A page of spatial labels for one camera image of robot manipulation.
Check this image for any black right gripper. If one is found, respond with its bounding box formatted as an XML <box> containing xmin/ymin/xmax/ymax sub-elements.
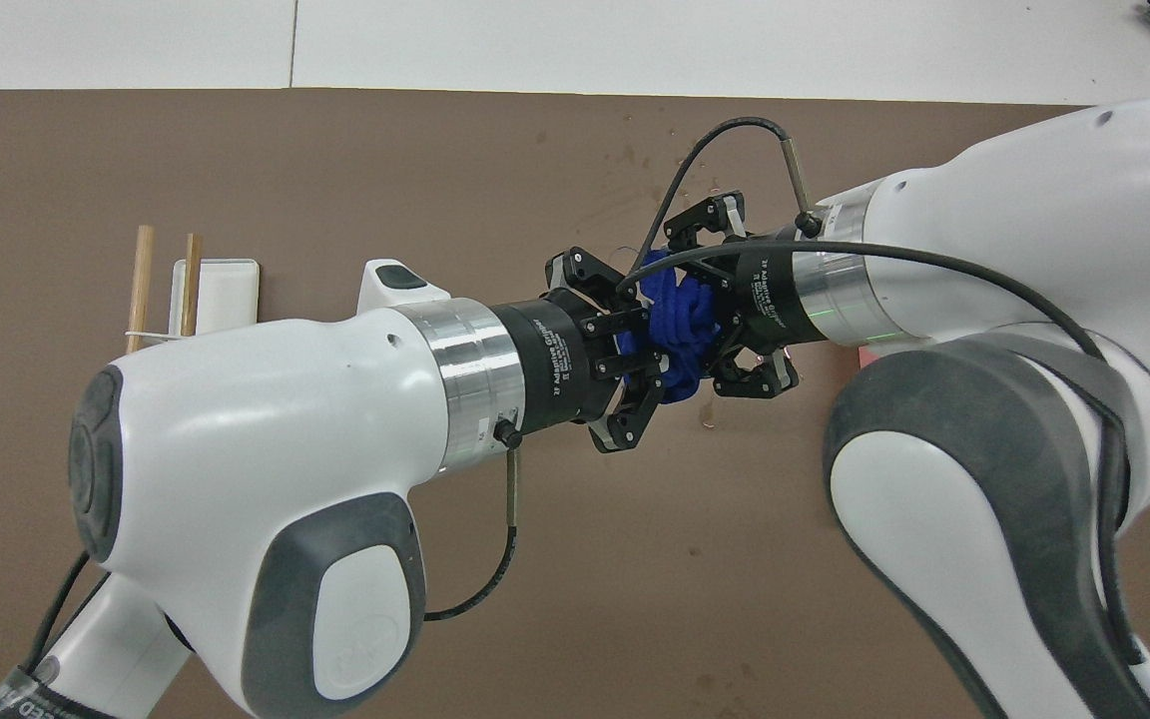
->
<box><xmin>662</xmin><ymin>191</ymin><xmax>813</xmax><ymax>401</ymax></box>

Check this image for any large brown table mat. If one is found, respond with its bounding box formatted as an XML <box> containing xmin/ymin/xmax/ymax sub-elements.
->
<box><xmin>0</xmin><ymin>88</ymin><xmax>1150</xmax><ymax>719</ymax></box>

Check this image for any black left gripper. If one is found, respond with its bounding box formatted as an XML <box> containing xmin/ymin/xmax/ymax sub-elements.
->
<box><xmin>491</xmin><ymin>246</ymin><xmax>668</xmax><ymax>456</ymax></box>

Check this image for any thick wooden dowel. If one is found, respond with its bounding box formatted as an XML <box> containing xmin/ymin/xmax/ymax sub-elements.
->
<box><xmin>125</xmin><ymin>225</ymin><xmax>156</xmax><ymax>357</ymax></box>

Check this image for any white rectangular tray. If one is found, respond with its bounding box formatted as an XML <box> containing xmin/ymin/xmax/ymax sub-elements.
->
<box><xmin>169</xmin><ymin>259</ymin><xmax>262</xmax><ymax>341</ymax></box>

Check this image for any pink plastic bin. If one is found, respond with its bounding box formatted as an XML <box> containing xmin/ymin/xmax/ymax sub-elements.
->
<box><xmin>853</xmin><ymin>338</ymin><xmax>935</xmax><ymax>368</ymax></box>

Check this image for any thin wooden dowel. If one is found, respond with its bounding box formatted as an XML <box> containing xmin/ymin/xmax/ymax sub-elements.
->
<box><xmin>180</xmin><ymin>233</ymin><xmax>205</xmax><ymax>339</ymax></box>

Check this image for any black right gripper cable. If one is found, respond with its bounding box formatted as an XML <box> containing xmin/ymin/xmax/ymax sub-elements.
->
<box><xmin>617</xmin><ymin>117</ymin><xmax>1150</xmax><ymax>670</ymax></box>

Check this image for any blue cloth towel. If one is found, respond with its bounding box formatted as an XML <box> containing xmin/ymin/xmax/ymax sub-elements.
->
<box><xmin>625</xmin><ymin>260</ymin><xmax>736</xmax><ymax>405</ymax></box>

